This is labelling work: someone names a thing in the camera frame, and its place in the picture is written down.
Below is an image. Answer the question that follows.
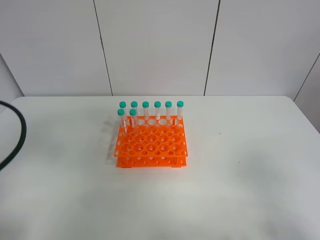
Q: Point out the test tube with green cap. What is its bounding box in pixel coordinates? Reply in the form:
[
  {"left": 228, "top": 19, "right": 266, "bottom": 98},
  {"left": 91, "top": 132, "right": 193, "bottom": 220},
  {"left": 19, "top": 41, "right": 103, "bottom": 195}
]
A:
[{"left": 129, "top": 108, "right": 139, "bottom": 134}]

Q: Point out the back row tube far right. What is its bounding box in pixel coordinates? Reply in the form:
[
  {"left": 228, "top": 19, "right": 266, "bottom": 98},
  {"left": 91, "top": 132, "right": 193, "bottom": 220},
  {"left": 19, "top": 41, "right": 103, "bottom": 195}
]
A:
[{"left": 177, "top": 100, "right": 184, "bottom": 120}]

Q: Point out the orange test tube rack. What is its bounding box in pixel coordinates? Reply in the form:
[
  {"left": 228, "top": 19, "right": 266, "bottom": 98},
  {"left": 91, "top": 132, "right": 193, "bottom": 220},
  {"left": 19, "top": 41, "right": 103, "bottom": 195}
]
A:
[{"left": 114, "top": 115, "right": 188, "bottom": 168}]

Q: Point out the second row tube left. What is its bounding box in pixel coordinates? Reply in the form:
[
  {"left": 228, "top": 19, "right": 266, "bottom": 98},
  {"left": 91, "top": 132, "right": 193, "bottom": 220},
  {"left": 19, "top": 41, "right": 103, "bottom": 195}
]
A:
[{"left": 117, "top": 108, "right": 128, "bottom": 133}]

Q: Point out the back row tube far left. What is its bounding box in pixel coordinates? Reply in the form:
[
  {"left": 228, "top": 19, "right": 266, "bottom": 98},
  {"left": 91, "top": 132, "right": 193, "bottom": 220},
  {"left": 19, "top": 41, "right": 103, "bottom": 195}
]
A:
[{"left": 119, "top": 101, "right": 127, "bottom": 111}]

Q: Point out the thick black cable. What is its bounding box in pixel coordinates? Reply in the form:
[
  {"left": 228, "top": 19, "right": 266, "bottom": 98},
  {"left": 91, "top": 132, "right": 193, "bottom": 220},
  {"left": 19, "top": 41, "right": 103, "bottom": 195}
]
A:
[{"left": 0, "top": 100, "right": 27, "bottom": 170}]

